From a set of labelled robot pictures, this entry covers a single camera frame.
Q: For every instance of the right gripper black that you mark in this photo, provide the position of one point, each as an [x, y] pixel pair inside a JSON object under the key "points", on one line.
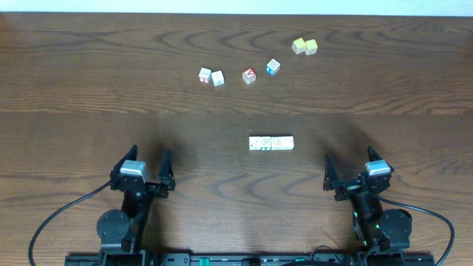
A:
{"points": [[333, 182]]}

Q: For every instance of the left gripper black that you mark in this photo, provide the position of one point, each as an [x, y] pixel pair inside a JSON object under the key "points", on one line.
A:
{"points": [[148, 185]]}

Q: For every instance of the green sided white block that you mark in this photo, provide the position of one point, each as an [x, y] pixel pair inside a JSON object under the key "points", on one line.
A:
{"points": [[288, 142]]}

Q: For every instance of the white block with figure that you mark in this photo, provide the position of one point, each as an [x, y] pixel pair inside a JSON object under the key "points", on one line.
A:
{"points": [[277, 143]]}

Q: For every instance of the yellow block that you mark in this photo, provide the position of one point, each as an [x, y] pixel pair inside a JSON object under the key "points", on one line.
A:
{"points": [[299, 45], [265, 143], [311, 47]]}

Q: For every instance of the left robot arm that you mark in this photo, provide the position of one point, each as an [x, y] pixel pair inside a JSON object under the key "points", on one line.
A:
{"points": [[121, 229]]}

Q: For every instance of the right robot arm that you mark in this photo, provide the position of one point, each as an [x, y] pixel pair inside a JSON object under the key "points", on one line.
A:
{"points": [[384, 232]]}

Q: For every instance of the white block red number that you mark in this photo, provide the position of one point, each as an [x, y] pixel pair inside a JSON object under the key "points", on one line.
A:
{"points": [[204, 75]]}

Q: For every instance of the white block blue side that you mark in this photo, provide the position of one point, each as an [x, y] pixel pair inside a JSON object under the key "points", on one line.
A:
{"points": [[218, 78]]}

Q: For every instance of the blue sided picture block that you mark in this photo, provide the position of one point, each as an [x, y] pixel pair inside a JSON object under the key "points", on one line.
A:
{"points": [[272, 67]]}

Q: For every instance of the red letter A block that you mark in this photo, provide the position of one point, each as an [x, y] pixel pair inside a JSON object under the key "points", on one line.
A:
{"points": [[249, 75]]}

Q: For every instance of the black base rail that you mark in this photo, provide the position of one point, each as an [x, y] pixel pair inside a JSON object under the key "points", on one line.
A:
{"points": [[185, 259]]}

